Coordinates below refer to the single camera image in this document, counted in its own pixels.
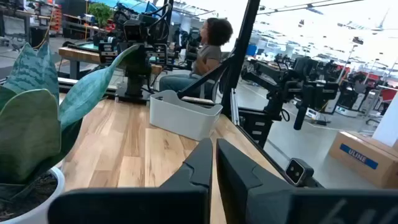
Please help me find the green striped snake plant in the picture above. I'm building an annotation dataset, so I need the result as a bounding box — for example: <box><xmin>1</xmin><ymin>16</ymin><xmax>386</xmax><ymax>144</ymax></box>
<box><xmin>0</xmin><ymin>42</ymin><xmax>141</xmax><ymax>200</ymax></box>

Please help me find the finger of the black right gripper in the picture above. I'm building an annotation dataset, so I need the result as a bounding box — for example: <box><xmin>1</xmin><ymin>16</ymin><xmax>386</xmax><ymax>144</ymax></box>
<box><xmin>139</xmin><ymin>45</ymin><xmax>154</xmax><ymax>78</ymax></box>
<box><xmin>125</xmin><ymin>52</ymin><xmax>140</xmax><ymax>78</ymax></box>

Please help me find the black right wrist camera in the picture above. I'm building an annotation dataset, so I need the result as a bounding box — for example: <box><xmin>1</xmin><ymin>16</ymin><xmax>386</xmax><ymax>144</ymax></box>
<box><xmin>123</xmin><ymin>19</ymin><xmax>147</xmax><ymax>42</ymax></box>

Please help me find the person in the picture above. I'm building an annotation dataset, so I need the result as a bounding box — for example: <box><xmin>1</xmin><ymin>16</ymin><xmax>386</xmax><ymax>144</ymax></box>
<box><xmin>159</xmin><ymin>17</ymin><xmax>234</xmax><ymax>101</ymax></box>

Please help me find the black office chair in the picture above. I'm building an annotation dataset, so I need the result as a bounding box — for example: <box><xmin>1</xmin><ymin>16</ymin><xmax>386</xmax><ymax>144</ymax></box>
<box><xmin>198</xmin><ymin>52</ymin><xmax>229</xmax><ymax>103</ymax></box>

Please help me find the wooden workbench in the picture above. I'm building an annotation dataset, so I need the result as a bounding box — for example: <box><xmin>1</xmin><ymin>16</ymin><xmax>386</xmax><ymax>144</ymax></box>
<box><xmin>58</xmin><ymin>46</ymin><xmax>164</xmax><ymax>75</ymax></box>

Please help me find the green leafy potted plant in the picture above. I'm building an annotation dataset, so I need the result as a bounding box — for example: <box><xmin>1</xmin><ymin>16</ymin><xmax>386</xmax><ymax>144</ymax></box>
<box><xmin>88</xmin><ymin>2</ymin><xmax>114</xmax><ymax>29</ymax></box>

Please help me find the small grey table camera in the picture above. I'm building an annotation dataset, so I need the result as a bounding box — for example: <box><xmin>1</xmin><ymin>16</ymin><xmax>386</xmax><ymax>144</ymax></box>
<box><xmin>284</xmin><ymin>157</ymin><xmax>315</xmax><ymax>188</ymax></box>

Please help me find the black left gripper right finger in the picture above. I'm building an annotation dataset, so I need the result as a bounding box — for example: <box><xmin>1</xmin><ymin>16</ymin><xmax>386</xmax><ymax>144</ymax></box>
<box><xmin>216</xmin><ymin>139</ymin><xmax>398</xmax><ymax>224</ymax></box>

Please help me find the cardboard box blue label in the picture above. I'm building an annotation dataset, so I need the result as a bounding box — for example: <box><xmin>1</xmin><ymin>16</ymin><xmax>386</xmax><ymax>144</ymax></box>
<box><xmin>328</xmin><ymin>130</ymin><xmax>398</xmax><ymax>190</ymax></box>

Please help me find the white plastic bin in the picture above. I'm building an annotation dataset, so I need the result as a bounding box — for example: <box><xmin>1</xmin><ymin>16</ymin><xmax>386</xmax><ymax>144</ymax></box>
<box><xmin>149</xmin><ymin>90</ymin><xmax>223</xmax><ymax>141</ymax></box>

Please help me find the black metal table frame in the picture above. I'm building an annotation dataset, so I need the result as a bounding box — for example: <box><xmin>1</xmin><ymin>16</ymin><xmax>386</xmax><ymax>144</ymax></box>
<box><xmin>57</xmin><ymin>0</ymin><xmax>324</xmax><ymax>189</ymax></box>

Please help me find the white plant pot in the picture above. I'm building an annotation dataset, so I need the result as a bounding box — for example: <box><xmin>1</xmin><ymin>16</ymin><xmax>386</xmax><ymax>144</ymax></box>
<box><xmin>0</xmin><ymin>166</ymin><xmax>66</xmax><ymax>224</ymax></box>

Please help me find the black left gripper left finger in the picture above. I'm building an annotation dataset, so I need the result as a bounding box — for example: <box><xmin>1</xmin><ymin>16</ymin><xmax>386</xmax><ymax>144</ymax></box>
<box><xmin>48</xmin><ymin>138</ymin><xmax>214</xmax><ymax>224</ymax></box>

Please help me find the black controller box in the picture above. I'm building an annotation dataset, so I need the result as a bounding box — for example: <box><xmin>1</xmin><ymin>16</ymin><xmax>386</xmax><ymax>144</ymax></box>
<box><xmin>238</xmin><ymin>107</ymin><xmax>274</xmax><ymax>149</ymax></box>

